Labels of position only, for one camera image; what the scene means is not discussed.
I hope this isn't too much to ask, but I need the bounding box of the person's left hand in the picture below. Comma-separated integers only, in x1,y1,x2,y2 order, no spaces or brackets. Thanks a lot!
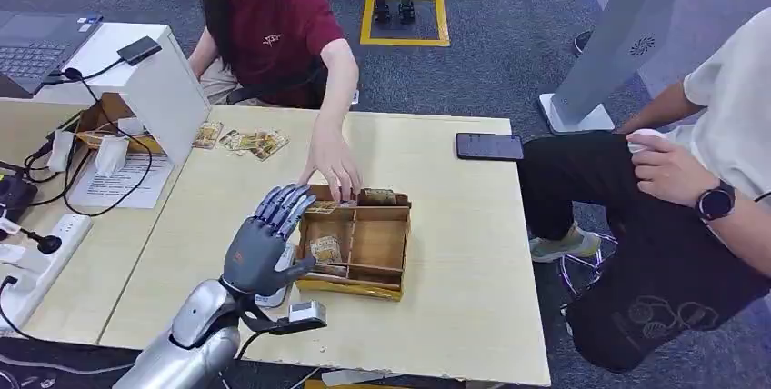
626,132,716,207
298,130,365,203

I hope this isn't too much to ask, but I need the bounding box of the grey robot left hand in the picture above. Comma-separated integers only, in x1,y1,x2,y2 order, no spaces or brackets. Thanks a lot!
221,184,318,298

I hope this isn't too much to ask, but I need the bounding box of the white handheld remote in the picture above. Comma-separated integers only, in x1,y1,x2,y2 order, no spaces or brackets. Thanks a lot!
626,127,667,155

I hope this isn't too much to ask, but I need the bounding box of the wooden compartment card box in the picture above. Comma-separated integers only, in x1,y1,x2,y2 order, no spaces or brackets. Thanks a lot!
294,184,413,304

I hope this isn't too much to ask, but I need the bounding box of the grey card reader device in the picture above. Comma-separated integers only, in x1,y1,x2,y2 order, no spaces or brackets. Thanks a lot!
254,243,298,310

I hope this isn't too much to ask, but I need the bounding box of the person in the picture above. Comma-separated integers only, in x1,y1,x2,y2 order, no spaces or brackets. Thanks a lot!
517,6,771,374
166,0,365,203

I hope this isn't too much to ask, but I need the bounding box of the black wrist watch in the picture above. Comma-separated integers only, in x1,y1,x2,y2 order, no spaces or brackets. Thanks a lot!
694,178,738,223

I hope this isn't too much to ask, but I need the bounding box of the gold card stack upright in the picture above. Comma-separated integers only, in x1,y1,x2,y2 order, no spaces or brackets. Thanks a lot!
360,187,399,206

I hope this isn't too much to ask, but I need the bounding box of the gold card in compartment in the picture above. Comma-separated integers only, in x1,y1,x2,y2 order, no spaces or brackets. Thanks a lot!
308,234,344,265

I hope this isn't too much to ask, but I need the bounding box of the chrome chair base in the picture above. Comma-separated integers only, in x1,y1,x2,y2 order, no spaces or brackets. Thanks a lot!
557,232,620,298

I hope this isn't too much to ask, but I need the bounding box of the grey leaning floor stand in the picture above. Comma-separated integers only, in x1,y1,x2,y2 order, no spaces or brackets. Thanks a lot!
537,0,688,136

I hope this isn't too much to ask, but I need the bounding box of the yellow floor tape square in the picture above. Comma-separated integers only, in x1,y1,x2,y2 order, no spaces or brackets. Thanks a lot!
360,0,451,48

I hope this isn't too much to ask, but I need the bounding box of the printed paper sheet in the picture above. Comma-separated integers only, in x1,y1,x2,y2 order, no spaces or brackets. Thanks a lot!
65,153,175,212

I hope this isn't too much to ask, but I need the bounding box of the black smartphone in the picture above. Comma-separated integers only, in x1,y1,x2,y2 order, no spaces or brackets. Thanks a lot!
455,132,525,163

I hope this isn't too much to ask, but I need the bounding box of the white paper tag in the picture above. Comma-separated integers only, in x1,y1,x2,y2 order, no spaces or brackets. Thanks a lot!
94,135,130,178
46,130,75,175

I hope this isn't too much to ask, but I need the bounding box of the white box stand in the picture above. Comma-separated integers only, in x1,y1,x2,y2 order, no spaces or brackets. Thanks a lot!
33,23,211,168

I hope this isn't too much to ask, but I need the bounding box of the brown cardboard box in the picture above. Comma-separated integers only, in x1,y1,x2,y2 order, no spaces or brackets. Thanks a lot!
74,92,167,156

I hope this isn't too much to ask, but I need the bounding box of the black round plug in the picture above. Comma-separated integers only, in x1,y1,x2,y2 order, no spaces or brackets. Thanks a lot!
19,228,64,257

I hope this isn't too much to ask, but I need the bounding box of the small black flat device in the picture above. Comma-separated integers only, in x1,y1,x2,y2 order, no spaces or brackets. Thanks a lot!
115,35,163,67

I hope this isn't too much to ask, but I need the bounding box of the white power strip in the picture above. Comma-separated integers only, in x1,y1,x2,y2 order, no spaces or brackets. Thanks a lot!
0,213,94,334

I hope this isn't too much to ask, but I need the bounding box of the black box device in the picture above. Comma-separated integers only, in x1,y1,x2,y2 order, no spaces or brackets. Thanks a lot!
0,174,39,225

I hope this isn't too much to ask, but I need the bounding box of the dark laptop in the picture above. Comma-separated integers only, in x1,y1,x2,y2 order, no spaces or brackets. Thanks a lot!
0,11,105,97

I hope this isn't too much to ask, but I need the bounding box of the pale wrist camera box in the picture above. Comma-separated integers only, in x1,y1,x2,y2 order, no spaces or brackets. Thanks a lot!
237,295,329,336

